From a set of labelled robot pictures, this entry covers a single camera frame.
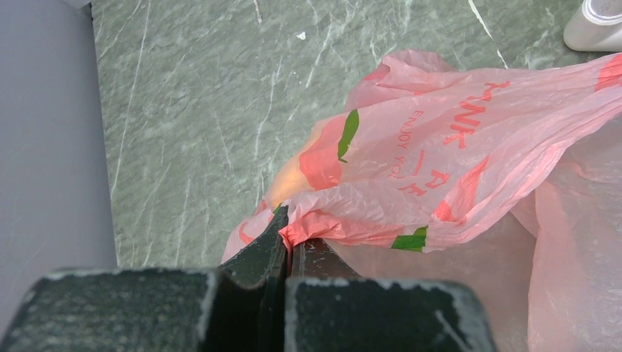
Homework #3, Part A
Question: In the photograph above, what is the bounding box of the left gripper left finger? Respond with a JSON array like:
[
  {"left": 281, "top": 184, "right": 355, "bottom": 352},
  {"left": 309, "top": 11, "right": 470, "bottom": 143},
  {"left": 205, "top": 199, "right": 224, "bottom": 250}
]
[{"left": 1, "top": 206, "right": 288, "bottom": 351}]

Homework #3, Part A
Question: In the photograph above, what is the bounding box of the pink plastic bag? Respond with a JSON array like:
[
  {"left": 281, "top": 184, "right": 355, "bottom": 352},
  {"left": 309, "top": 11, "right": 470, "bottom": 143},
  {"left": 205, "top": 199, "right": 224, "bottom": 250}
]
[{"left": 223, "top": 50, "right": 621, "bottom": 351}]

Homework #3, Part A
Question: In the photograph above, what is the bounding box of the white PVC pipe frame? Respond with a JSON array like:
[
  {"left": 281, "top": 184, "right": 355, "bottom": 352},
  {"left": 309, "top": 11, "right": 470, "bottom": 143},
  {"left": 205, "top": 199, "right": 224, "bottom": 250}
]
[{"left": 563, "top": 0, "right": 621, "bottom": 52}]

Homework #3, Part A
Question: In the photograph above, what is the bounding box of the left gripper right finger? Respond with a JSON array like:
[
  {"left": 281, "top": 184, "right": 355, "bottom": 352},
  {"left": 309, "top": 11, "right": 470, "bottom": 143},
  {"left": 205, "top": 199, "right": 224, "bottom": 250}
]
[{"left": 284, "top": 239, "right": 496, "bottom": 351}]

